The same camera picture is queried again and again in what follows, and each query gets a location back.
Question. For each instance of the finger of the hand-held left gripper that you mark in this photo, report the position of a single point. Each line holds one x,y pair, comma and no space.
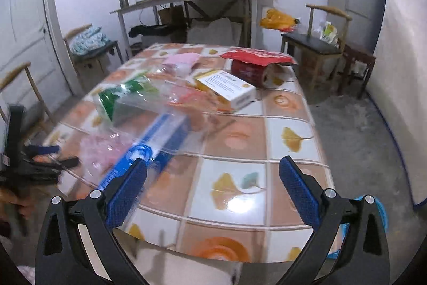
43,149
56,164

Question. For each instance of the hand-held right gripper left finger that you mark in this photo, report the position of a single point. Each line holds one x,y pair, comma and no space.
128,195

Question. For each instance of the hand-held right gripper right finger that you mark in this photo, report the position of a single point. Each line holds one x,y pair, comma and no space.
298,195

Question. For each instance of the pink clear plastic bag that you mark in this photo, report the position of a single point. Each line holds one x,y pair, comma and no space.
100,148

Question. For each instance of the blue and white long box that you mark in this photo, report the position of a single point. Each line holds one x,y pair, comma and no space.
160,134

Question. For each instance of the yellow and white box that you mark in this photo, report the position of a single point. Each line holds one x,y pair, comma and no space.
230,88

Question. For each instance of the red foil bag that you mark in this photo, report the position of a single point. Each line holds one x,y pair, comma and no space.
257,56

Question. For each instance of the person's left hand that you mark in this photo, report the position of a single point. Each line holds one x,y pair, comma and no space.
20,205

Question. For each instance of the light wooden chair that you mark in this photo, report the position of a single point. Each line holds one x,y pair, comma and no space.
31,78

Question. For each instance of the tile pattern tablecloth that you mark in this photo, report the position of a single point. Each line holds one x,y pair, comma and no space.
233,144

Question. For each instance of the white door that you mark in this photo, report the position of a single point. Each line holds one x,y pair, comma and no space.
23,38

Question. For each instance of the folded patterned blanket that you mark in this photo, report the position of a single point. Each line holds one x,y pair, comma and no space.
86,41

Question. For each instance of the dark chair with wooden back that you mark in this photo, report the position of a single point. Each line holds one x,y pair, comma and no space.
110,46

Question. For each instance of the dark red jar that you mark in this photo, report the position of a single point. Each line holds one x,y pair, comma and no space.
247,71

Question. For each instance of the wooden chair with dark seat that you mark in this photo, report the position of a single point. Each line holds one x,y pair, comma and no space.
310,43

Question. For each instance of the dark wooden stool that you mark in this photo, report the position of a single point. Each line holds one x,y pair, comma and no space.
358,54

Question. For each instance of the black bag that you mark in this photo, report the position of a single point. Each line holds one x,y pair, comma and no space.
150,30

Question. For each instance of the white mattress with blue edge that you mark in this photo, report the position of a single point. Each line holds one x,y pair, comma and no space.
400,71

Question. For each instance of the white and green packets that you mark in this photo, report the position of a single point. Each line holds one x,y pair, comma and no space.
328,31

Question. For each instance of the yellow plastic bag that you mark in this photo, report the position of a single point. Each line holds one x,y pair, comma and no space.
277,19

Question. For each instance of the white sack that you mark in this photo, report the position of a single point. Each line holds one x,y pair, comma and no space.
213,33

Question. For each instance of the brown cardboard box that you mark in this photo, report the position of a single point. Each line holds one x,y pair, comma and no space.
170,16

